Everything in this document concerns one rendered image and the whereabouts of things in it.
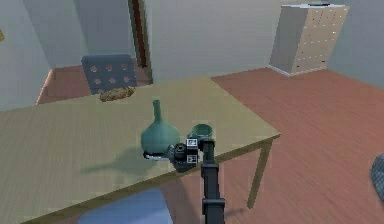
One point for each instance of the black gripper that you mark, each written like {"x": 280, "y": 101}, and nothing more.
{"x": 180, "y": 155}

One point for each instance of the green long-necked vase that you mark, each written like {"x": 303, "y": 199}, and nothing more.
{"x": 159, "y": 133}

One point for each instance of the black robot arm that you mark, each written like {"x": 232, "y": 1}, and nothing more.
{"x": 210, "y": 180}

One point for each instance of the tan wooden table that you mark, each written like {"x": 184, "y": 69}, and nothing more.
{"x": 133, "y": 133}

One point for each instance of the green bowl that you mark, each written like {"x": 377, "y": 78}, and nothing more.
{"x": 202, "y": 131}

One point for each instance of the blue chair with round holes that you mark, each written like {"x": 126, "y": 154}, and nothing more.
{"x": 110, "y": 74}

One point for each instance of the dark brown room door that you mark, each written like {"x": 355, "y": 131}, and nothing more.
{"x": 139, "y": 33}

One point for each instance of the beige chest of drawers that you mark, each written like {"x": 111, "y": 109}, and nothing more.
{"x": 308, "y": 38}

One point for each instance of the dark flat object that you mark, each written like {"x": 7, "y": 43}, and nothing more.
{"x": 319, "y": 4}

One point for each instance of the grey checked cushion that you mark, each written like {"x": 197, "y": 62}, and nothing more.
{"x": 378, "y": 176}

